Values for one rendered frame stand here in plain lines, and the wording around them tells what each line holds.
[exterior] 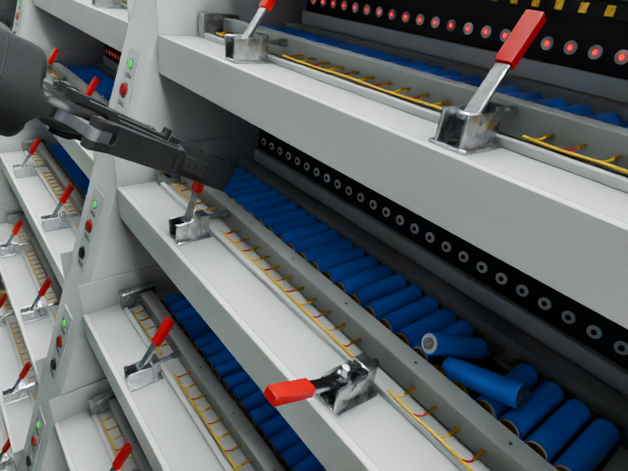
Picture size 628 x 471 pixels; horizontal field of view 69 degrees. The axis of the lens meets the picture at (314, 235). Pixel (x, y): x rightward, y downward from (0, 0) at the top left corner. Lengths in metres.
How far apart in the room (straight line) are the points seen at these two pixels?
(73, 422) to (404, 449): 0.61
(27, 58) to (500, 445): 0.42
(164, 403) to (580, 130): 0.50
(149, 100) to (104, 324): 0.32
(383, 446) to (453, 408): 0.05
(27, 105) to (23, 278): 0.82
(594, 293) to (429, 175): 0.11
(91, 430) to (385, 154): 0.66
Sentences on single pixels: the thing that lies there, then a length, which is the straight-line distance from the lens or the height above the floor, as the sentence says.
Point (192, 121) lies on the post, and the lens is 0.67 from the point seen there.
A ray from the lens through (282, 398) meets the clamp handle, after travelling 0.30.
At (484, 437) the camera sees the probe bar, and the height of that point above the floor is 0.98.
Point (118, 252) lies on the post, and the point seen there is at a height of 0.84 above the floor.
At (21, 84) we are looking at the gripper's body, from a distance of 0.40.
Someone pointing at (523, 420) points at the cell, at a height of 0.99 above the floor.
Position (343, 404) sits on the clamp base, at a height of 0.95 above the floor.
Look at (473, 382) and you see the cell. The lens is 0.37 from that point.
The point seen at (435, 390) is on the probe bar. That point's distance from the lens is 0.36.
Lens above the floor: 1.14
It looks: 16 degrees down
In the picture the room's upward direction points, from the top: 22 degrees clockwise
